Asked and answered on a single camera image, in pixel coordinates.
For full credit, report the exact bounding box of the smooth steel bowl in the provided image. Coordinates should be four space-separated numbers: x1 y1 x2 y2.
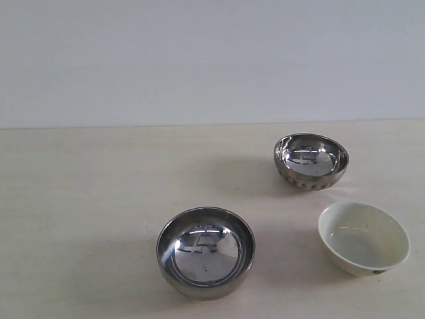
155 207 256 300

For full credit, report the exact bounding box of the ribbed steel bowl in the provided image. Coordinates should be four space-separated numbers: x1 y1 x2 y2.
273 133 349 191

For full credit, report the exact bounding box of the white ceramic bowl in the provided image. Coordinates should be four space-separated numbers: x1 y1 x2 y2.
317 202 410 276

